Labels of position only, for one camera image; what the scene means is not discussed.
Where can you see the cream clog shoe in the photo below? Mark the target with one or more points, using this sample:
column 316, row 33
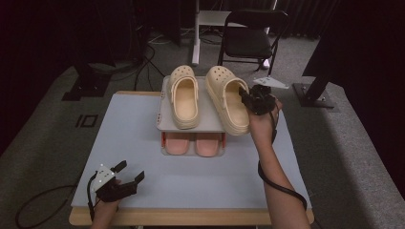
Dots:
column 229, row 109
column 184, row 101

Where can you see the pink slipper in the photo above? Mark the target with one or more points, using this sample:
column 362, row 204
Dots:
column 207, row 144
column 176, row 143

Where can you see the black folding chair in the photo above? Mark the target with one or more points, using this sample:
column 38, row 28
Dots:
column 248, row 41

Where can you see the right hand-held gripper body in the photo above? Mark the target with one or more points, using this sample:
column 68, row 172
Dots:
column 261, row 100

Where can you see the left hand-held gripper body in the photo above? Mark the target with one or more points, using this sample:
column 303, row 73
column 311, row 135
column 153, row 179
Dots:
column 108, row 187

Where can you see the person's right hand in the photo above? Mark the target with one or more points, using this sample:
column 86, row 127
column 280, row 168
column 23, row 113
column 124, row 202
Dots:
column 262, row 130

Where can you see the grey orange shoe rack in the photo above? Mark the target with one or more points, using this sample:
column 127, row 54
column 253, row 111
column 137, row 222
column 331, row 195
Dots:
column 208, row 122

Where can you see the black stand with flat base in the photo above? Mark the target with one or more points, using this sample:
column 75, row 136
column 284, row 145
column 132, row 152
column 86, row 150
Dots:
column 86, row 86

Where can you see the person's left hand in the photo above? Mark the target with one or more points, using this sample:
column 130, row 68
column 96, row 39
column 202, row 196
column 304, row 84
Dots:
column 105, row 210

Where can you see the black metal stand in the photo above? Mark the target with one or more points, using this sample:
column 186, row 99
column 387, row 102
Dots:
column 313, row 95

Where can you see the black curtain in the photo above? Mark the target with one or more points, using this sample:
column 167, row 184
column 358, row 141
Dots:
column 302, row 16

